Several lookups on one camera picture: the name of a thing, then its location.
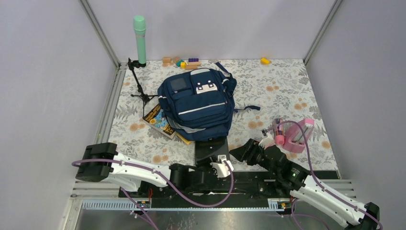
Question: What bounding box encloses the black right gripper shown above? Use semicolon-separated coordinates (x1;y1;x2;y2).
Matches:
228;138;280;176

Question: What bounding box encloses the black notebook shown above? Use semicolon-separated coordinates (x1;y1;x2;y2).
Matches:
194;137;230;167

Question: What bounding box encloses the navy blue student backpack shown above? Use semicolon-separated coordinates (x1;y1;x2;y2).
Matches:
157;61;261;142

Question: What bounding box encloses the colourful treehouse storey book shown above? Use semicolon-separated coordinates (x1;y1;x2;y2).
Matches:
143;104;176;139

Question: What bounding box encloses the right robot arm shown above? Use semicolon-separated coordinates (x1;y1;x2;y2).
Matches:
229;139;383;230

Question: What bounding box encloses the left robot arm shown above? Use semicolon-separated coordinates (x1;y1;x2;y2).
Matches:
72;142;234;197

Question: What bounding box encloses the yellow book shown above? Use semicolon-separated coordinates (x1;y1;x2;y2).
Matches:
176;133;191;145

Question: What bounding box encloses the pink box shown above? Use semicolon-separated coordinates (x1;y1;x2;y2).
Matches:
282;118;315;154

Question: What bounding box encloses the yellow block far right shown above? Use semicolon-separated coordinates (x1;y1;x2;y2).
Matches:
260;57;271;65

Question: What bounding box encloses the black tripod stand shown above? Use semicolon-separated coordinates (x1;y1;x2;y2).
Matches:
127;58;158;115

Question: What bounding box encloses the long wooden block rear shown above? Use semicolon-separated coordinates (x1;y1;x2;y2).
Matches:
188;61;201;66

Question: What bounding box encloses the long wooden block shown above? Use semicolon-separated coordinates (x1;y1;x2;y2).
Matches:
184;65;199;70
188;61;201;66

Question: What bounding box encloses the long wooden block front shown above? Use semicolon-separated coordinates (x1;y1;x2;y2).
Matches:
184;65;199;70

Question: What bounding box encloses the teal toy block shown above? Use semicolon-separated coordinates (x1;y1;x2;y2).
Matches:
176;59;184;67

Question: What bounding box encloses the brown wooden block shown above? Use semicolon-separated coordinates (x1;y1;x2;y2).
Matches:
172;57;180;64

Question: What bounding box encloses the light wooden cube block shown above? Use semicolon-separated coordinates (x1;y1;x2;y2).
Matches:
162;57;172;64

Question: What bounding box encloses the green microphone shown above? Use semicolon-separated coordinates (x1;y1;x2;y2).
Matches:
133;15;147;67

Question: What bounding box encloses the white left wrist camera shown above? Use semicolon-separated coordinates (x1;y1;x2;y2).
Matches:
210;155;234;178

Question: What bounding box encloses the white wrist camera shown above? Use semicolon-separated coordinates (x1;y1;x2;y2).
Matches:
259;129;275;149
210;155;234;178

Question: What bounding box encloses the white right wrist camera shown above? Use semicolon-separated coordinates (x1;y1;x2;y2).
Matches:
259;129;275;149

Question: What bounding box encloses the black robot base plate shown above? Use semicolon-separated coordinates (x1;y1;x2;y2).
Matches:
118;172;290;208

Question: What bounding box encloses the slotted metal cable rail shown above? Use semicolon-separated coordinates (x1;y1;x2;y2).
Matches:
81;195;291;212

